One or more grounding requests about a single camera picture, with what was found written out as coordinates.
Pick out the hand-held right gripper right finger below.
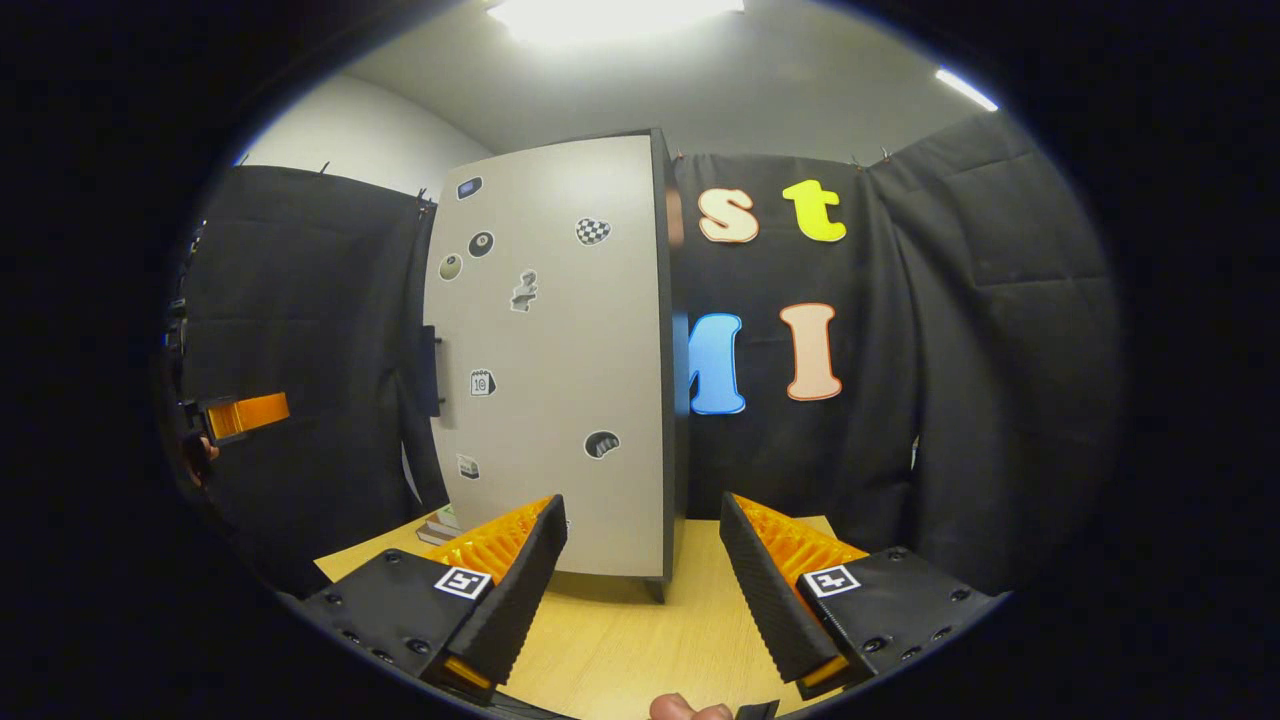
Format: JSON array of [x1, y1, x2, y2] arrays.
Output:
[[720, 490, 1006, 701]]

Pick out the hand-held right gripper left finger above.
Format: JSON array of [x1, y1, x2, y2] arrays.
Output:
[[300, 493, 569, 701]]

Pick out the grey cabinet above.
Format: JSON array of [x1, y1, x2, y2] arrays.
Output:
[[648, 128, 691, 604]]

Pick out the black cabinet door handle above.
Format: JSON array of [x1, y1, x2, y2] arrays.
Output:
[[420, 325, 446, 418]]

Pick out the grey cabinet door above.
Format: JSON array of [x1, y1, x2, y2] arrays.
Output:
[[422, 135, 673, 579]]

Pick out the black backdrop cloth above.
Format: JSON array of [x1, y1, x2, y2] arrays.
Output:
[[165, 110, 1126, 596]]

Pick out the wide ceiling light panel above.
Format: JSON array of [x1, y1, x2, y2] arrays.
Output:
[[485, 0, 746, 46]]

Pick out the narrow ceiling light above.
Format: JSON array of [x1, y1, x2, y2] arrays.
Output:
[[935, 65, 1001, 113]]

